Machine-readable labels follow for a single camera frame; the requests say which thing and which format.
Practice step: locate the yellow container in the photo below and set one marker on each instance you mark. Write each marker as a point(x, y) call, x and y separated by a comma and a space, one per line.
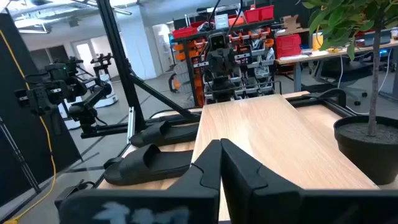
point(317, 43)

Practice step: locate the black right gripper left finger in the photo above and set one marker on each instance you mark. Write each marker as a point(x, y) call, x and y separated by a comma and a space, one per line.
point(186, 205)

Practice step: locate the red bin stack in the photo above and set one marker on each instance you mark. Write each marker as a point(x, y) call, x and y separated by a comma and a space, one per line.
point(287, 46)

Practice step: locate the black rig frame post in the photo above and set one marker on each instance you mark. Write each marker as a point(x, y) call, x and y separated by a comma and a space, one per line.
point(119, 62)

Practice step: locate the black background robot arm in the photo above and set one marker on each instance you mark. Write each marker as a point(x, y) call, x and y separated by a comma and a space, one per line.
point(102, 62)
point(53, 90)

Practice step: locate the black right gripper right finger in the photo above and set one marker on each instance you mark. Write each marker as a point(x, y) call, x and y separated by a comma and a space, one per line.
point(280, 205)

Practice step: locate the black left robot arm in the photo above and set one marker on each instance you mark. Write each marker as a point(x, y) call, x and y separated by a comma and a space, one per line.
point(224, 91)

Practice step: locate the black rubber slide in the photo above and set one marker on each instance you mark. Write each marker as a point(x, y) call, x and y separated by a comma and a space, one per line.
point(146, 168)
point(161, 137)

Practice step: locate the black tripod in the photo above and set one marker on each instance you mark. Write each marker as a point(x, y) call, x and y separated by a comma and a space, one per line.
point(18, 154)

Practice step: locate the silver aluminium bracket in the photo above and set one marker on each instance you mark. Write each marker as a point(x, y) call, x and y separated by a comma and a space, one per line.
point(131, 124)

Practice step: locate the green potted plant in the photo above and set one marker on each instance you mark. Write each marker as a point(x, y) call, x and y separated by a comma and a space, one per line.
point(367, 155)

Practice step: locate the long red storage bin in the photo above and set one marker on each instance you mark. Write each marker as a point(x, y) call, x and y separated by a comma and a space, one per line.
point(185, 32)

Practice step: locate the wooden desk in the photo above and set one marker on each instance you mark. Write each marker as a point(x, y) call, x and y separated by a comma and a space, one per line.
point(326, 53)

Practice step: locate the black partition panel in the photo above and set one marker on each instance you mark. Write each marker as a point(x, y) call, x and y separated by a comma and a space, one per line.
point(18, 149)

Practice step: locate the black table edge frame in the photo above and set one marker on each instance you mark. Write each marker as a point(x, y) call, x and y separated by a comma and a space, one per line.
point(323, 104)

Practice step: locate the parts rack with bins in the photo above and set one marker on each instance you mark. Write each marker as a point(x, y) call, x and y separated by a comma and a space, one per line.
point(255, 62)

